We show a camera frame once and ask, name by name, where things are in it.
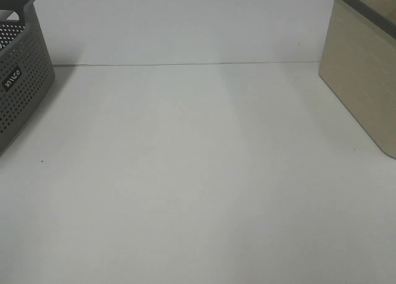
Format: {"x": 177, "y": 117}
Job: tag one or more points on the beige storage box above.
{"x": 358, "y": 65}

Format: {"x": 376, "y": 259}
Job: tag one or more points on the grey perforated plastic basket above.
{"x": 27, "y": 72}

